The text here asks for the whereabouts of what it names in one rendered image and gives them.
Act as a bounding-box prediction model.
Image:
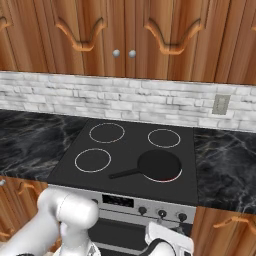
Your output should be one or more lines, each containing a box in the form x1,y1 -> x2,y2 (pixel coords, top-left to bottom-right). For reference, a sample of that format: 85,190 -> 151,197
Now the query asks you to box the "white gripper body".
144,221 -> 195,256

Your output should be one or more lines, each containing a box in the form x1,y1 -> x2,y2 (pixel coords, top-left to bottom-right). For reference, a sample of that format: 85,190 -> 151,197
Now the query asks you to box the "grey wall socket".
212,94 -> 232,116

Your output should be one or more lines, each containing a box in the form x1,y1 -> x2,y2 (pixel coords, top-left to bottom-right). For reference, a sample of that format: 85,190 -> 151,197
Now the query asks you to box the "black and silver stove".
45,117 -> 200,256

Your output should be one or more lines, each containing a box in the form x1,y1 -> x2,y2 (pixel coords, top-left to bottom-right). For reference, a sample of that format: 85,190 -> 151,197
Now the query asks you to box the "black frying pan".
108,149 -> 183,183

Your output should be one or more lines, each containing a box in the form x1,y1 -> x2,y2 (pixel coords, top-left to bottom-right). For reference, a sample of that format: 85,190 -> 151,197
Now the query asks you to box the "wooden wall cupboard door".
0,0 -> 34,73
228,0 -> 256,86
30,0 -> 127,78
124,0 -> 232,84

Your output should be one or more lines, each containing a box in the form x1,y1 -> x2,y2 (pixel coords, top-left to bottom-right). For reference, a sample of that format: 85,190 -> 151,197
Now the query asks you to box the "wooden base cupboard door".
190,205 -> 256,256
0,175 -> 50,244

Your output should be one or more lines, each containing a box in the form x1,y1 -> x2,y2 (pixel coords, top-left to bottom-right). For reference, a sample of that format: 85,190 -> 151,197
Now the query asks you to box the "black oven door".
87,218 -> 194,256

